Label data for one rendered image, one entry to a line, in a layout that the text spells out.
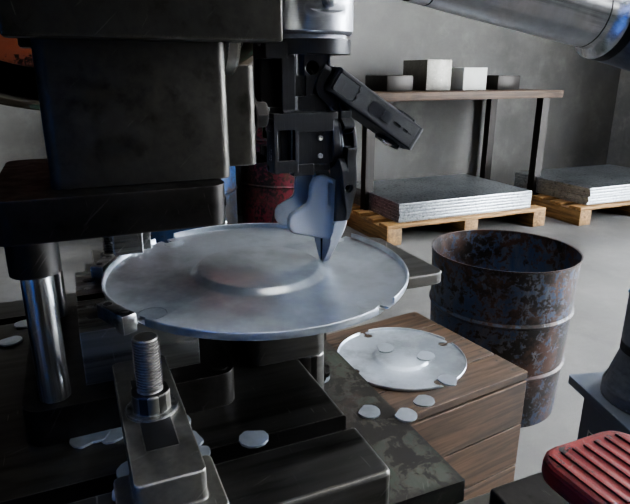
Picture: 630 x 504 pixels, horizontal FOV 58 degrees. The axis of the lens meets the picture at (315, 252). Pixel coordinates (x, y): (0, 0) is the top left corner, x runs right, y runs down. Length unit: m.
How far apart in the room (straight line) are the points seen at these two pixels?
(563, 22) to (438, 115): 3.92
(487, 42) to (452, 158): 0.93
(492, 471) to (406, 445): 0.86
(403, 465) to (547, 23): 0.53
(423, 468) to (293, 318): 0.18
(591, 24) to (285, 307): 0.52
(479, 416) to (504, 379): 0.09
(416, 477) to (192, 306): 0.24
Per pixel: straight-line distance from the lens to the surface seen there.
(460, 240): 1.89
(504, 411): 1.33
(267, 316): 0.46
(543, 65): 5.32
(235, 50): 0.45
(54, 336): 0.45
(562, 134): 5.57
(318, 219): 0.55
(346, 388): 0.63
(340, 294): 0.50
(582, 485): 0.35
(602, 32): 0.81
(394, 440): 0.55
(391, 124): 0.56
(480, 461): 1.35
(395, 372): 1.26
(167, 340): 0.48
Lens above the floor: 0.97
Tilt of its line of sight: 18 degrees down
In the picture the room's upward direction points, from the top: straight up
